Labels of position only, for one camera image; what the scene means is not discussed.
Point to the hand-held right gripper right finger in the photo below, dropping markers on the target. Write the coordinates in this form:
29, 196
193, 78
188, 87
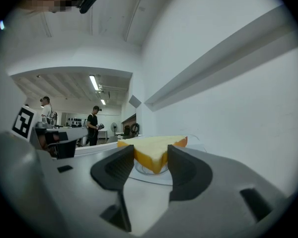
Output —
186, 175

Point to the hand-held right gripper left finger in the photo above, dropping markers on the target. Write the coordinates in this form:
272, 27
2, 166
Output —
115, 168

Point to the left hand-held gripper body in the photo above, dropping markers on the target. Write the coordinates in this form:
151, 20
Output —
64, 139

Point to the yellow cake slice food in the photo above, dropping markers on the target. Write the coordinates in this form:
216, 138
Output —
154, 147

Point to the white table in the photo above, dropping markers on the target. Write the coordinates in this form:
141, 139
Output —
103, 133

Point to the standing fan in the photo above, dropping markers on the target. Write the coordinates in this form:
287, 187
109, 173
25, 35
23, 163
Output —
114, 128

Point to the long ceiling light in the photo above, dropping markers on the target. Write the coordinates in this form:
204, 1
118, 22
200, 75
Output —
103, 101
94, 82

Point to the white ceiling conduit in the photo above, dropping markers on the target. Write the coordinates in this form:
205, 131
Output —
136, 11

